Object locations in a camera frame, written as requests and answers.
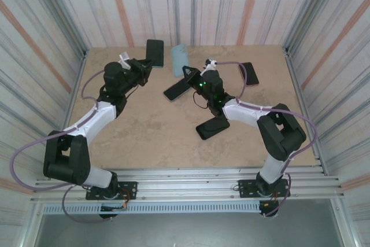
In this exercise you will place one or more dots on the light blue phone case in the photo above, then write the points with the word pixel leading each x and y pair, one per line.
pixel 179 56

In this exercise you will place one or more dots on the pink phone case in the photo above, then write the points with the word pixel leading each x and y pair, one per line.
pixel 251 85

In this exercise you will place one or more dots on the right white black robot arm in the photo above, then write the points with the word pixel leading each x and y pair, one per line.
pixel 245 112

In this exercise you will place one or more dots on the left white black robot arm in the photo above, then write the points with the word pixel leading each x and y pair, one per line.
pixel 95 119

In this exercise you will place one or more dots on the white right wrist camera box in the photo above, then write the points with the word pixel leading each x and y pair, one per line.
pixel 209 64

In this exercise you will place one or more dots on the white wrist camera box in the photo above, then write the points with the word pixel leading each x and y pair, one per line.
pixel 124 56
pixel 209 64

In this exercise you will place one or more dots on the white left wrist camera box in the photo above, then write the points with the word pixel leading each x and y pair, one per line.
pixel 124 56

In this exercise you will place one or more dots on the aluminium side rail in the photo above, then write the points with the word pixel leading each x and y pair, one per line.
pixel 286 52
pixel 85 53

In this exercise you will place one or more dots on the aluminium rail frame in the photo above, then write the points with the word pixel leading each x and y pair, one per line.
pixel 185 183

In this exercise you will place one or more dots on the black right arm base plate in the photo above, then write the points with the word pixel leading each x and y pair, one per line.
pixel 245 184

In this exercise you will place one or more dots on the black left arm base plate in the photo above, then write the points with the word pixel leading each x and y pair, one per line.
pixel 130 186

